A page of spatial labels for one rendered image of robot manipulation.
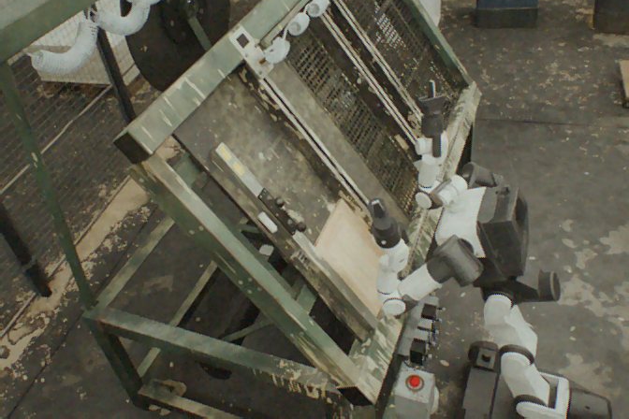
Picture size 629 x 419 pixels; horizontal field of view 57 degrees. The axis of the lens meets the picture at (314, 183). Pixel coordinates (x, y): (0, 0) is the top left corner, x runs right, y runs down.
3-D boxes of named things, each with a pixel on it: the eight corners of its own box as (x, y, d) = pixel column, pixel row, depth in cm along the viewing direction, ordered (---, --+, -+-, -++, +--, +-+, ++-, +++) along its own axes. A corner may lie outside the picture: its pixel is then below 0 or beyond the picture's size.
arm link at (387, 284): (377, 253, 207) (373, 289, 219) (378, 276, 199) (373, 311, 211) (407, 254, 206) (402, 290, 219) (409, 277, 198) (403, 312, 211)
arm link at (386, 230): (370, 235, 177) (377, 253, 186) (400, 223, 176) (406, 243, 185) (358, 203, 185) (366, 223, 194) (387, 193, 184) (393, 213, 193)
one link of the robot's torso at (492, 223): (546, 233, 226) (518, 161, 211) (536, 299, 203) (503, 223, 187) (473, 240, 244) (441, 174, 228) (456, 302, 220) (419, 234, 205)
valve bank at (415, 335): (427, 391, 242) (428, 358, 227) (394, 382, 247) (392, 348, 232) (453, 299, 277) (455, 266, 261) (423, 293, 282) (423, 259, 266)
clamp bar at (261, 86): (391, 268, 255) (438, 256, 239) (212, 50, 215) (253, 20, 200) (398, 252, 261) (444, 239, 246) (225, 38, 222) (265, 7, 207)
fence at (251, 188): (367, 331, 231) (375, 330, 229) (208, 153, 200) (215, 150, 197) (372, 322, 235) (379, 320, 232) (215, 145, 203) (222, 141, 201)
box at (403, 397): (427, 428, 212) (427, 402, 200) (395, 419, 216) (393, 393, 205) (434, 399, 220) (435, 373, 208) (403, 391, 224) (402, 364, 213)
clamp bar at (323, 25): (425, 183, 295) (466, 168, 280) (278, -13, 256) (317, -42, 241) (430, 171, 302) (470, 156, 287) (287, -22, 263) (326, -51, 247)
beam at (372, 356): (353, 407, 222) (375, 406, 215) (334, 387, 218) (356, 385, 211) (466, 101, 373) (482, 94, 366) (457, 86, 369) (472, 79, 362)
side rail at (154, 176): (334, 387, 218) (357, 384, 211) (124, 171, 182) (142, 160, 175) (340, 373, 222) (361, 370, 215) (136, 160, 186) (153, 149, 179)
